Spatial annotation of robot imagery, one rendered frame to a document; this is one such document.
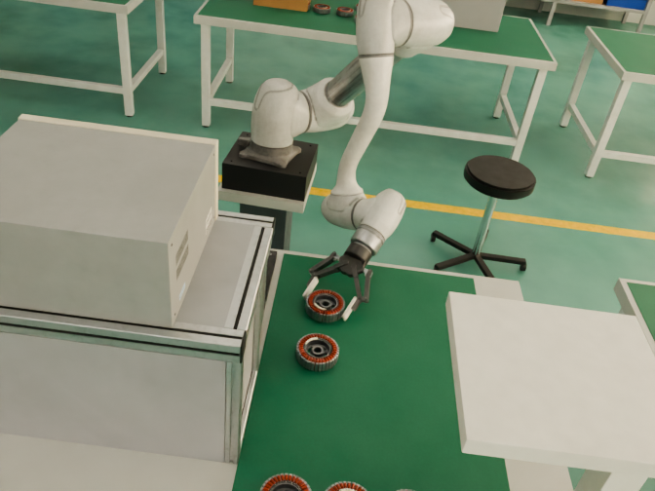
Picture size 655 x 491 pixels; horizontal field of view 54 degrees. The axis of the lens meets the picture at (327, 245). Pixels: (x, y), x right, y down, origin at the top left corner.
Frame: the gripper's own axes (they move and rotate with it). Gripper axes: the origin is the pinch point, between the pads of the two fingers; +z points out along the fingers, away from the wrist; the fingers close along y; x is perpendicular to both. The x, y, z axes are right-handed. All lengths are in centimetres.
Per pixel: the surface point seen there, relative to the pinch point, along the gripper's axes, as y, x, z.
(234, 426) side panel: -12, 37, 42
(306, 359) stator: -8.5, 12.1, 18.4
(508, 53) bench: 42, -134, -228
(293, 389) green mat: -10.1, 12.9, 26.4
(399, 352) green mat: -25.0, -1.3, 1.8
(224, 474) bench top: -12, 27, 51
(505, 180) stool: -6, -92, -118
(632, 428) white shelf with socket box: -77, 56, 9
